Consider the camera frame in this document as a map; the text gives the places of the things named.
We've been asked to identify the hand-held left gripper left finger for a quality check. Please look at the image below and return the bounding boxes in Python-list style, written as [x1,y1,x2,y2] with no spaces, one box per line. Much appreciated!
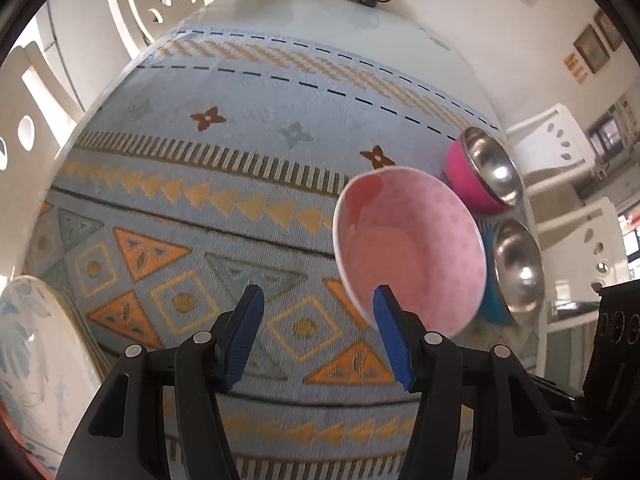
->
[59,284,265,480]

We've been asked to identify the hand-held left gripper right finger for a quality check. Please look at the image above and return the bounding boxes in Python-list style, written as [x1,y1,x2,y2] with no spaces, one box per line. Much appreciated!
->
[372,285,583,480]

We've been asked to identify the pink ceramic bowl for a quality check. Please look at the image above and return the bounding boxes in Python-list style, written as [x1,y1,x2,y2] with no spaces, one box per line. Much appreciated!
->
[332,165,488,338]

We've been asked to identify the blue steel bowl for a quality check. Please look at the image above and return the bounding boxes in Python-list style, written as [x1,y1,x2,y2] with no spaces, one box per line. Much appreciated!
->
[477,217,545,326]

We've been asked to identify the pink steel bowl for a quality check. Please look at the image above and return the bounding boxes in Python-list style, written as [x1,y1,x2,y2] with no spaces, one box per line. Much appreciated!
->
[445,126,522,214]

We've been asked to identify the round blue floral plate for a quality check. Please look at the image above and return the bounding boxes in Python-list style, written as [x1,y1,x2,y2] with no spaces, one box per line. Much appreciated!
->
[0,275,108,480]

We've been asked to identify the white dining chair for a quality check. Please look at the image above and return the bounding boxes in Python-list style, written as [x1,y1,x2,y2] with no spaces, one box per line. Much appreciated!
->
[106,0,218,58]
[505,104,598,196]
[525,197,626,341]
[0,42,83,281]

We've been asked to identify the patterned blue table mat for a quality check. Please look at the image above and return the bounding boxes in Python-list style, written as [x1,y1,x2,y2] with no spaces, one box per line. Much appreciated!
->
[22,27,506,480]

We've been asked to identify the orange wall decals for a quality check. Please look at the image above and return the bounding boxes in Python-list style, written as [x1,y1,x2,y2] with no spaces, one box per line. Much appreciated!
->
[564,52,589,84]

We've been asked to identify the small framed wall picture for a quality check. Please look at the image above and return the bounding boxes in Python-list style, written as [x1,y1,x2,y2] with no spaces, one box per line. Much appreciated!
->
[594,9,625,52]
[573,25,612,75]

